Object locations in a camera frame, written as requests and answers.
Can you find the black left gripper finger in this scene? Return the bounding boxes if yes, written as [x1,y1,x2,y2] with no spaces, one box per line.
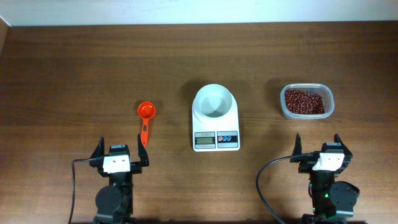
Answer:
[137,134,149,167]
[89,136,104,167]

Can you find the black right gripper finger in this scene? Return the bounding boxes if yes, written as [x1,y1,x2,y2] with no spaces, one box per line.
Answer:
[290,133,314,162]
[333,133,353,156]

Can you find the orange plastic measuring scoop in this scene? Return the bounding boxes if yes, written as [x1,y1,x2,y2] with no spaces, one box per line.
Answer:
[137,101,156,147]

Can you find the red adzuki beans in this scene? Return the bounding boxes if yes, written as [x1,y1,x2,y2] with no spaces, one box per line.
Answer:
[284,89,325,114]

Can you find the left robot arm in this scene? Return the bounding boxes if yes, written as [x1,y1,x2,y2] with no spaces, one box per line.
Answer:
[90,135,149,223]

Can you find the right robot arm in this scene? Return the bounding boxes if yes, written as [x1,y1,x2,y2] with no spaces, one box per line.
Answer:
[290,134,360,223]

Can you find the white digital kitchen scale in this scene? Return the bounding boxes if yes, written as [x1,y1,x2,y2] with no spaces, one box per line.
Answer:
[192,97,241,152]

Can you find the white round bowl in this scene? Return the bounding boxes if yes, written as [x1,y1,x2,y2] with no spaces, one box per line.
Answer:
[193,84,233,119]

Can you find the clear plastic food container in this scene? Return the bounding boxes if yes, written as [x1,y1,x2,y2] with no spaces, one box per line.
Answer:
[280,83,335,119]

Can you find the black right camera cable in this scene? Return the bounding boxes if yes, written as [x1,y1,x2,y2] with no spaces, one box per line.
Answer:
[256,154,312,224]

